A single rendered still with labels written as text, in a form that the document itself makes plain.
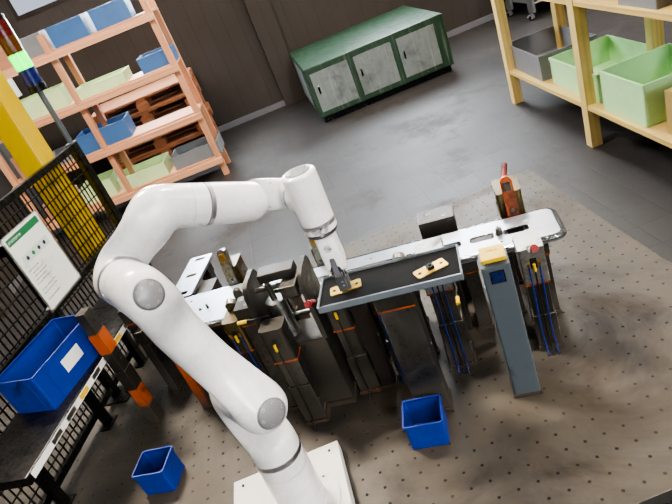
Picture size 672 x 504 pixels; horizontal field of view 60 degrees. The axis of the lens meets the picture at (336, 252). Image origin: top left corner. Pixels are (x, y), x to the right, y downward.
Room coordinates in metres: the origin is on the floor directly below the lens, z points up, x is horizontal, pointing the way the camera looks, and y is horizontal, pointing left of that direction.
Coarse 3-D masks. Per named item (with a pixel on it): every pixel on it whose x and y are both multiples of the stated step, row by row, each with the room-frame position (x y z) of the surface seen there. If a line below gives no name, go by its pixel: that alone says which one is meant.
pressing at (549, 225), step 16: (544, 208) 1.51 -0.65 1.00; (480, 224) 1.57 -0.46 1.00; (496, 224) 1.53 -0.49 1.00; (512, 224) 1.49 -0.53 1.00; (528, 224) 1.46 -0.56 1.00; (544, 224) 1.43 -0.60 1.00; (560, 224) 1.40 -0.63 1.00; (448, 240) 1.55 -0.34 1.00; (464, 240) 1.52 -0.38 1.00; (496, 240) 1.45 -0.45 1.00; (544, 240) 1.35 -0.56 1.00; (368, 256) 1.65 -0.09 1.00; (384, 256) 1.61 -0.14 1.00; (464, 256) 1.43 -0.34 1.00; (320, 272) 1.68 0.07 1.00; (224, 288) 1.84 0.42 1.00; (240, 288) 1.79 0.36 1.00; (192, 304) 1.82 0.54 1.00; (208, 304) 1.77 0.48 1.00; (224, 304) 1.73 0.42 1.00; (208, 320) 1.67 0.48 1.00
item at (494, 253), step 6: (492, 246) 1.18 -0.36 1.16; (498, 246) 1.17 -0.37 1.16; (480, 252) 1.18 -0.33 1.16; (486, 252) 1.17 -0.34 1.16; (492, 252) 1.16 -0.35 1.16; (498, 252) 1.15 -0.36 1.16; (504, 252) 1.14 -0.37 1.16; (480, 258) 1.16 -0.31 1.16; (486, 258) 1.15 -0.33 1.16; (492, 258) 1.14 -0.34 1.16; (498, 258) 1.13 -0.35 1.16; (504, 258) 1.13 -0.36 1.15
